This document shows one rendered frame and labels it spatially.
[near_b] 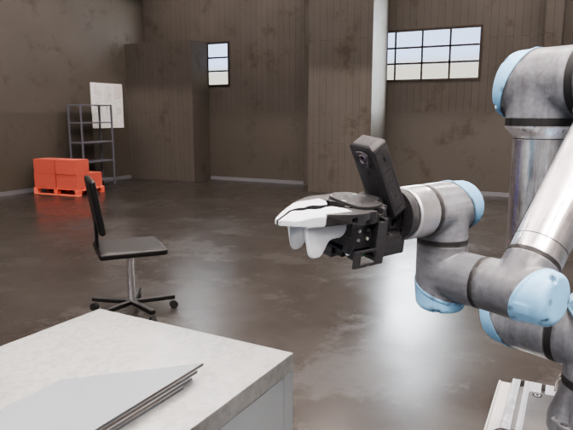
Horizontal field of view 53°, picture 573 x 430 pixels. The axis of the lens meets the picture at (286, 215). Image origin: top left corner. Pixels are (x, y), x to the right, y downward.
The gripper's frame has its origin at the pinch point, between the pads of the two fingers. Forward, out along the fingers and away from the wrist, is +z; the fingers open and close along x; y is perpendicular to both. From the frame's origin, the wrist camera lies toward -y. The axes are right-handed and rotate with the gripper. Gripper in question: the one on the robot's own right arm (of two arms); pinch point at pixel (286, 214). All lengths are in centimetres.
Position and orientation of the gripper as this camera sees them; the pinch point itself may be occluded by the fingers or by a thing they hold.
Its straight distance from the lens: 67.3
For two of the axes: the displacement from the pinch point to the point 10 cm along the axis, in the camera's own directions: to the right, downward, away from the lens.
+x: -6.0, -2.7, 7.5
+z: -7.9, 1.1, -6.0
